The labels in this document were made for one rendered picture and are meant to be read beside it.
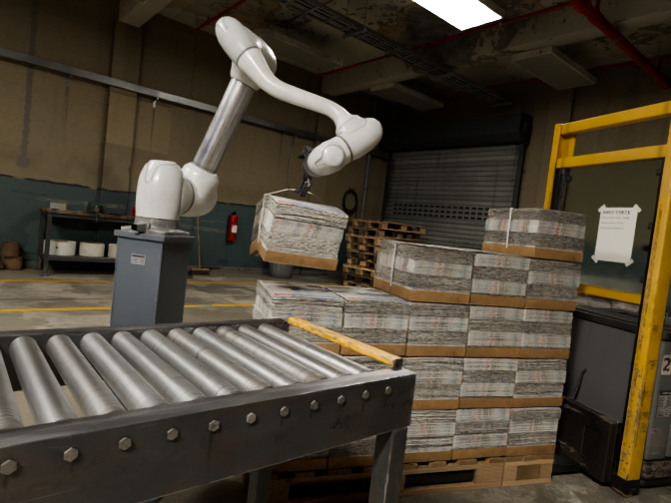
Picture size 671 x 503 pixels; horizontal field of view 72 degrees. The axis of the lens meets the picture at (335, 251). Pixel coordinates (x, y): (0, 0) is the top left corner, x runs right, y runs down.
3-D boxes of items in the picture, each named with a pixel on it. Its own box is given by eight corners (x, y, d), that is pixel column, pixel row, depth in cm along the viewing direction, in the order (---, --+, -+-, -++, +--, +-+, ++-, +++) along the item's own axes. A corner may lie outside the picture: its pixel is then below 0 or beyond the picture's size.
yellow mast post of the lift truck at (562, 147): (514, 412, 283) (554, 125, 274) (525, 412, 286) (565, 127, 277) (524, 419, 275) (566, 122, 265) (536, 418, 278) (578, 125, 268)
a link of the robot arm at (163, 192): (124, 215, 168) (130, 154, 167) (156, 217, 186) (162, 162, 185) (162, 220, 164) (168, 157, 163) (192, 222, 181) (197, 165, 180)
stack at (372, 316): (236, 459, 210) (255, 278, 206) (454, 446, 249) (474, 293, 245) (249, 512, 174) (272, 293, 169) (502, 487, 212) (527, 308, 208)
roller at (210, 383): (133, 337, 112) (146, 351, 115) (220, 410, 76) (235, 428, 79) (150, 323, 115) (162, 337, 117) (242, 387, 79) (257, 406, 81)
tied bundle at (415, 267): (371, 286, 225) (377, 240, 223) (424, 290, 234) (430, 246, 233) (408, 301, 189) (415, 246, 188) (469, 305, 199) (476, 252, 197)
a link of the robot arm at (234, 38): (255, 38, 159) (271, 54, 172) (226, 0, 162) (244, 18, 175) (228, 65, 162) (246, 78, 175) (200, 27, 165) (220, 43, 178)
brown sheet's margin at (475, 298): (426, 289, 235) (427, 280, 234) (474, 292, 244) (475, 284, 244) (470, 303, 199) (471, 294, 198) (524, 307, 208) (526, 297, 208)
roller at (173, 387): (130, 348, 112) (132, 328, 112) (215, 427, 76) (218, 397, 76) (108, 350, 109) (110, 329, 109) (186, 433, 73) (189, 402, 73)
